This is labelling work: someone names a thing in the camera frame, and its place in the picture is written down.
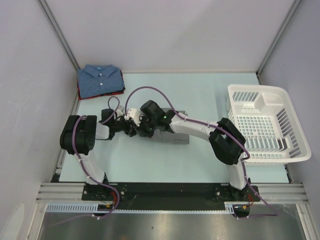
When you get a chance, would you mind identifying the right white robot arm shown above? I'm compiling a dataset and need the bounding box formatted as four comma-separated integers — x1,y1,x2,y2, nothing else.
137,100,249,201

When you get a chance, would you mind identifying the folded red shirt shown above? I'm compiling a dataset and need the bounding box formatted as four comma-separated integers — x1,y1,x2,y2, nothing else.
77,70,125,100

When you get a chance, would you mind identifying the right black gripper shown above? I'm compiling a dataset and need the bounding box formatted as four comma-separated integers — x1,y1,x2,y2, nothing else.
133,114,158,139

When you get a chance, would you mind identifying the folded blue checked shirt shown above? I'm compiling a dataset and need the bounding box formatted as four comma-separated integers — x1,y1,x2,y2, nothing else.
77,64,125,100

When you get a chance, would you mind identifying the white slotted cable duct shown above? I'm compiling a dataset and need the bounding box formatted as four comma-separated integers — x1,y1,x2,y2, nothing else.
45,202,234,214

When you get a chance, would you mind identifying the left aluminium corner post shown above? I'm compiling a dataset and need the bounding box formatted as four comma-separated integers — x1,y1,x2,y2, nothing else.
36,0,80,71

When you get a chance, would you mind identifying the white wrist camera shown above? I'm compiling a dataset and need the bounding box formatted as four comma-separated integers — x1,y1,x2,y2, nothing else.
116,105,125,117
124,108,142,127

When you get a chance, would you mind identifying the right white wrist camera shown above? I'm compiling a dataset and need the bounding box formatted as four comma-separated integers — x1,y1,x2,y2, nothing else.
124,108,142,127

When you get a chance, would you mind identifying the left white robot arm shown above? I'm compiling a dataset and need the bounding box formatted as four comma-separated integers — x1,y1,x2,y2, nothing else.
59,108,137,200

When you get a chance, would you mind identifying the right aluminium corner post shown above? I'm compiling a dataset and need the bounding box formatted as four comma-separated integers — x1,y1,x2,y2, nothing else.
255,0,303,79

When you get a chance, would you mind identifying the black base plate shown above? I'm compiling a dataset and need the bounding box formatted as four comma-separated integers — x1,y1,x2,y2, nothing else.
81,182,260,216

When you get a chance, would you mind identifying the aluminium corner post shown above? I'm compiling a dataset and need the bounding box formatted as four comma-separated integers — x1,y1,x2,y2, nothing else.
36,0,80,71
255,0,303,79

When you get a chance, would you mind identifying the aluminium frame rail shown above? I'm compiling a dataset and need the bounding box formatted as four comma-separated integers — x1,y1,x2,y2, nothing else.
36,182,309,205

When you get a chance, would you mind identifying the white plastic laundry basket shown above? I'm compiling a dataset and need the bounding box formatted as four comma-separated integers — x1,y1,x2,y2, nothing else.
226,84,312,166

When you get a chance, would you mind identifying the grey long sleeve shirt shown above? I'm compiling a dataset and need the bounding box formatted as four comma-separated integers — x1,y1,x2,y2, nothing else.
152,106,190,146

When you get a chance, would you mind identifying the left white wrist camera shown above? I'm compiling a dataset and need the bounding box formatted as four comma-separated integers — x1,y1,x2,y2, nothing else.
116,105,125,117

